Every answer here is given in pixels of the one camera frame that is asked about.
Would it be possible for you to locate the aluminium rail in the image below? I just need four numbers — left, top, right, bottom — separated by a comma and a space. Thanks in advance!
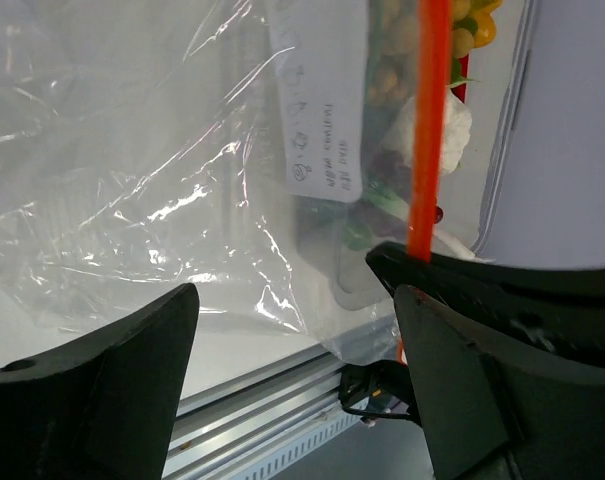
162, 331, 343, 479

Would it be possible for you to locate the clear zip top bag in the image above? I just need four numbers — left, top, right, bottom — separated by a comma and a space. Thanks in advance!
0, 1, 454, 363

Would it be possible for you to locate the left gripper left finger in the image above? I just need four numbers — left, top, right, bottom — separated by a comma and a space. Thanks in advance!
0, 283, 199, 479

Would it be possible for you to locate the red chili pepper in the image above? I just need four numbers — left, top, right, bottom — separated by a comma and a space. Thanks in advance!
452, 55, 469, 102

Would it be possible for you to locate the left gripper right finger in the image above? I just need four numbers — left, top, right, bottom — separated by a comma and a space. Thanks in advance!
394, 286, 605, 479

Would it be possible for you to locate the brown longan cluster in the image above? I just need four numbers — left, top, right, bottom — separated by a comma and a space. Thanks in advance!
365, 1, 474, 108

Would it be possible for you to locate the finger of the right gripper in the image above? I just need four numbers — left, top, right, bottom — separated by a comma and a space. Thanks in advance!
366, 242, 605, 368

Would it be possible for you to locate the orange yellow pepper cluster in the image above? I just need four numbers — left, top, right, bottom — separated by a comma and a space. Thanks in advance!
453, 0, 503, 48

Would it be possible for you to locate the white cauliflower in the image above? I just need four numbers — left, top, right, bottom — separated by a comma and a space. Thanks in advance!
382, 90, 472, 175

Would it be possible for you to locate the red grape bunch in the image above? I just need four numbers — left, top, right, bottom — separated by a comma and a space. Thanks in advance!
356, 150, 412, 243

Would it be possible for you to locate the clear plastic food bin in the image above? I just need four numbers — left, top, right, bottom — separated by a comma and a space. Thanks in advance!
297, 1, 539, 311

